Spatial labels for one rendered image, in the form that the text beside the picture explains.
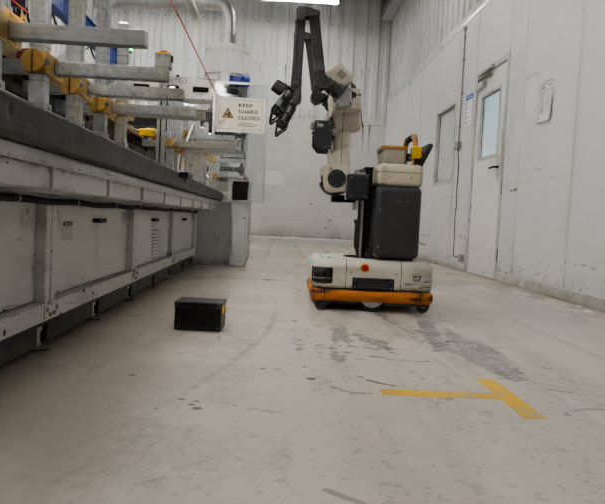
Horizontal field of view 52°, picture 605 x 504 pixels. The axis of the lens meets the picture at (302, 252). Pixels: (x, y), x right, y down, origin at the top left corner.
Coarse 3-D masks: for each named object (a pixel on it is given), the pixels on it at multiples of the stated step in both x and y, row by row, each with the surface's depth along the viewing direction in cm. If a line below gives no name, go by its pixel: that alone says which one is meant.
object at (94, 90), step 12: (24, 84) 169; (96, 84) 170; (96, 96) 172; (108, 96) 172; (120, 96) 171; (132, 96) 170; (144, 96) 171; (156, 96) 171; (168, 96) 171; (180, 96) 171
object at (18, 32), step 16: (16, 32) 120; (32, 32) 120; (48, 32) 120; (64, 32) 120; (80, 32) 121; (96, 32) 121; (112, 32) 121; (128, 32) 121; (144, 32) 121; (128, 48) 124; (144, 48) 123
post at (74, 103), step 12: (72, 0) 164; (84, 0) 167; (72, 12) 165; (84, 12) 167; (72, 24) 165; (84, 24) 167; (72, 48) 165; (84, 48) 168; (72, 60) 165; (72, 96) 166; (72, 108) 166
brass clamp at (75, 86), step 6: (66, 78) 163; (72, 78) 163; (78, 78) 164; (84, 78) 167; (60, 84) 163; (66, 84) 163; (72, 84) 163; (78, 84) 163; (84, 84) 167; (66, 90) 163; (72, 90) 163; (78, 90) 164; (84, 90) 168; (84, 96) 168; (90, 96) 173
